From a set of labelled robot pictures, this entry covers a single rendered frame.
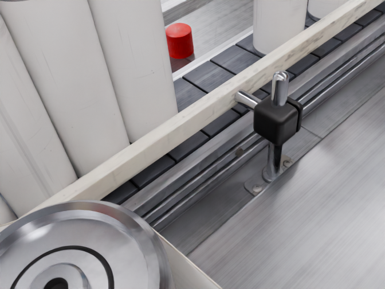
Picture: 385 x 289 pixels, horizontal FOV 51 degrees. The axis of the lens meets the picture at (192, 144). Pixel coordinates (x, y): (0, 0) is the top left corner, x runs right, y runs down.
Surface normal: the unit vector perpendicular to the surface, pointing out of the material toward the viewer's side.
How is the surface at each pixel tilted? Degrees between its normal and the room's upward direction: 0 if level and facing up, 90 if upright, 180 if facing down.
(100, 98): 90
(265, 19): 90
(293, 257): 0
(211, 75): 0
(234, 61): 0
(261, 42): 90
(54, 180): 90
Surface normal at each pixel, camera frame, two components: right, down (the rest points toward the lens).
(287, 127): 0.66, 0.50
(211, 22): -0.09, -0.68
